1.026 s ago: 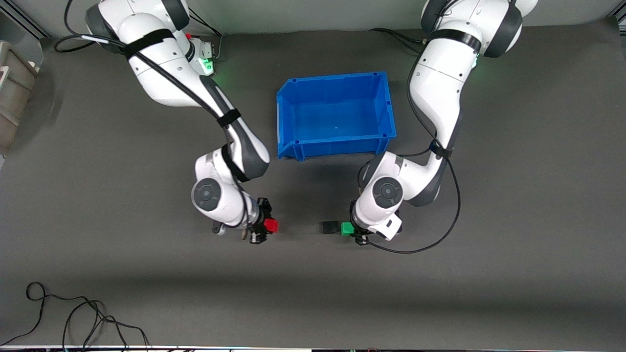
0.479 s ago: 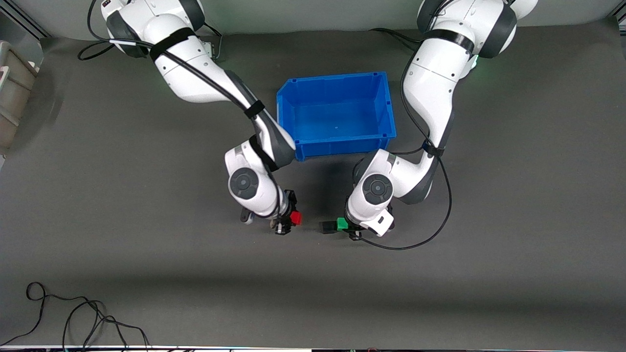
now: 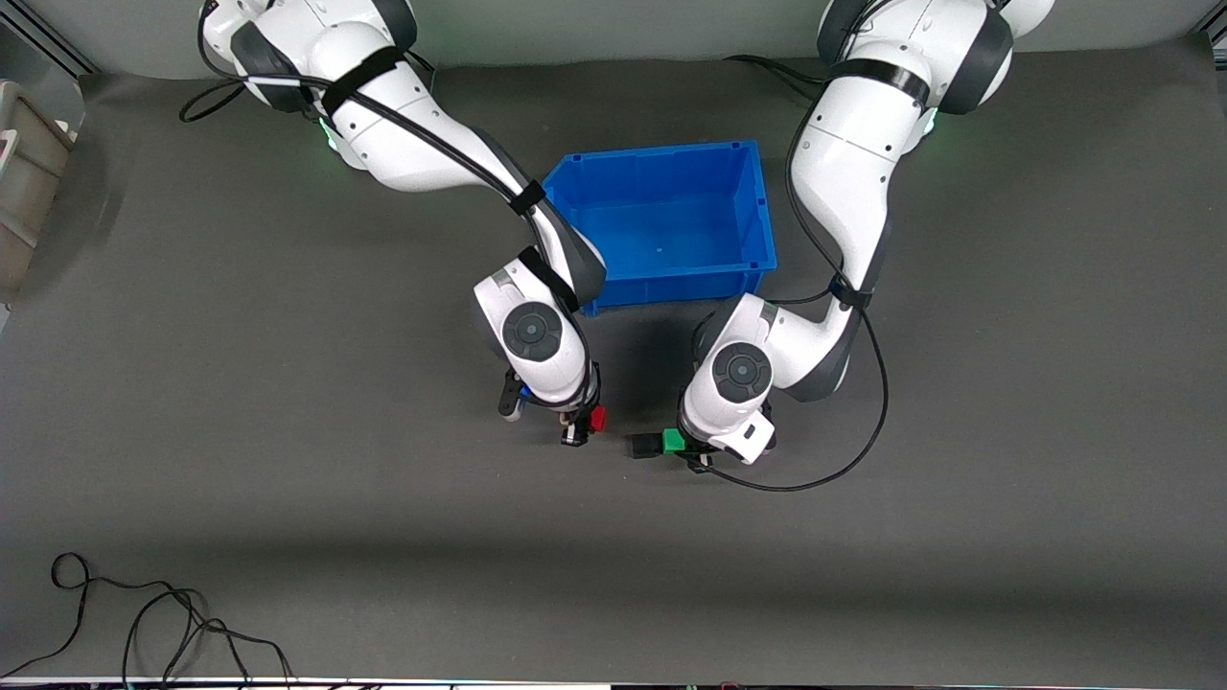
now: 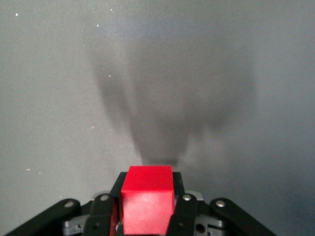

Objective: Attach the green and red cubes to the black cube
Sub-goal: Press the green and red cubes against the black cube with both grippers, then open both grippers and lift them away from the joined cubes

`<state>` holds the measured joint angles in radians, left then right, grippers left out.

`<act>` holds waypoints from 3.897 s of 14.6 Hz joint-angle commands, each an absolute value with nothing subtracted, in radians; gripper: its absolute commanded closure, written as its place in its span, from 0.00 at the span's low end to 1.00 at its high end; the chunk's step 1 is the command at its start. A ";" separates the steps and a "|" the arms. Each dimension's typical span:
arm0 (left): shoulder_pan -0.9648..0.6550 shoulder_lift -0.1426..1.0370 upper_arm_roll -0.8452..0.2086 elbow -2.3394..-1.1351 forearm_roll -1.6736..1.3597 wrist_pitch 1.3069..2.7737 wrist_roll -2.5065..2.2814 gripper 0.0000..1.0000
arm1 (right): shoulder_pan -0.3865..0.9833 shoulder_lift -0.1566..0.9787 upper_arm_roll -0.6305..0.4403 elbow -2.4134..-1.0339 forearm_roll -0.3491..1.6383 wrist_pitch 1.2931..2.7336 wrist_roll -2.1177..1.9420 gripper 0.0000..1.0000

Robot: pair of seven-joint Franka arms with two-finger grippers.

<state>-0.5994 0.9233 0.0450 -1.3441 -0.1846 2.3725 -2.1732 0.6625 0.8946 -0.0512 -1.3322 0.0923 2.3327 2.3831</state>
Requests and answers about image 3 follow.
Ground blue plastic storage bin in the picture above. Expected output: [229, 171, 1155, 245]
[543, 140, 778, 317]

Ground beige plastic container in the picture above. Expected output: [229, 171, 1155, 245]
[0, 81, 78, 300]

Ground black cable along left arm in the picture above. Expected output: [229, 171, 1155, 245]
[671, 0, 892, 495]

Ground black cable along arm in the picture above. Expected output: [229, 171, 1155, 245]
[671, 0, 892, 495]
[179, 0, 588, 317]

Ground black cable along right arm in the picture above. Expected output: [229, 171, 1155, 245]
[179, 0, 588, 317]

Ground black left arm base cable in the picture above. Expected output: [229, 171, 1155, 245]
[724, 55, 827, 102]

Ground loose black looped cable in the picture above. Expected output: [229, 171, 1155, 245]
[0, 553, 294, 687]

